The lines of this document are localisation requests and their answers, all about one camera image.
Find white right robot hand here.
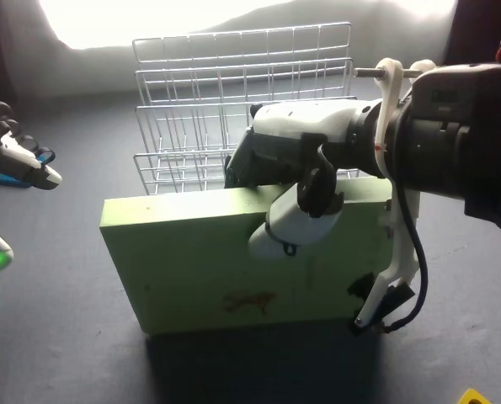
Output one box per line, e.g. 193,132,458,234
223,100,363,258

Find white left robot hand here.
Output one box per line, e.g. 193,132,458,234
0,99,63,274

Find light green book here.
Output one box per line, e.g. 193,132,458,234
99,176,397,336

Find blue toy block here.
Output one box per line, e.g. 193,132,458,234
0,151,54,188

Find yellow toy block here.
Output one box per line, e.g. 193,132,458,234
459,387,493,404

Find white wire rack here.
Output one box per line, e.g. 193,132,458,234
131,23,360,195

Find black camera cable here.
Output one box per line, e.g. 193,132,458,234
382,197,429,333

